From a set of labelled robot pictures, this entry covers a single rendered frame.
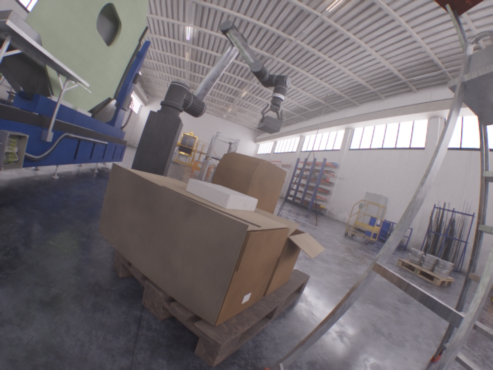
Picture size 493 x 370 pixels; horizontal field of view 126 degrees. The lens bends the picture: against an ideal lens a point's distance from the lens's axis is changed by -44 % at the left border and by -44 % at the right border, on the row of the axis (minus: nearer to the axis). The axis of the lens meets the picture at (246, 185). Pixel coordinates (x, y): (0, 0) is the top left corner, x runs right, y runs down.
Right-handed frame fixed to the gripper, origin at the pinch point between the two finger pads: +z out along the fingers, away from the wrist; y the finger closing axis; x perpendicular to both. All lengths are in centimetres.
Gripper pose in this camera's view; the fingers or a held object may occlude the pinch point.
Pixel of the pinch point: (269, 124)
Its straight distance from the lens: 179.4
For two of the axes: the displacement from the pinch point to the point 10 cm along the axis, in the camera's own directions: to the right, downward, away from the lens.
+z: -3.1, 9.5, 0.3
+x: -2.6, -1.1, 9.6
